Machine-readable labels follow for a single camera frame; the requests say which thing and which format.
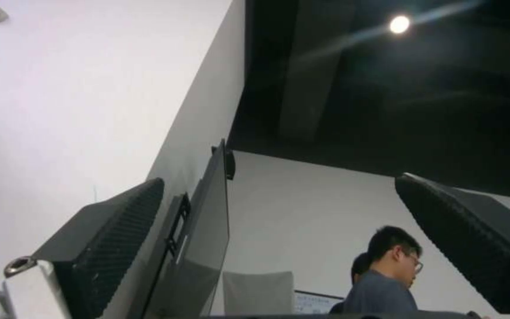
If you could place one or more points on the round ceiling light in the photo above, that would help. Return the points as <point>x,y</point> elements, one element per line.
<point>399,24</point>

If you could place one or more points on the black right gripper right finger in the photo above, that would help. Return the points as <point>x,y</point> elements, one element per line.
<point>472,232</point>

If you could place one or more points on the grey partition panel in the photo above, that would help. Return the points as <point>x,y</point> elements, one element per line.
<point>257,292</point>

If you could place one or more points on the person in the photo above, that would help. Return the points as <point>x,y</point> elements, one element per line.
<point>360,266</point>
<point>383,282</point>

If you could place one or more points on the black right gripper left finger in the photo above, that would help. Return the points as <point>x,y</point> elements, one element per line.
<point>104,239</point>

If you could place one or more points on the large black wall screen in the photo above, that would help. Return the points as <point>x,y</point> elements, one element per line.
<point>202,232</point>

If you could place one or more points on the framed white notice board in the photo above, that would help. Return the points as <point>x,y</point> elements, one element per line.
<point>317,302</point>

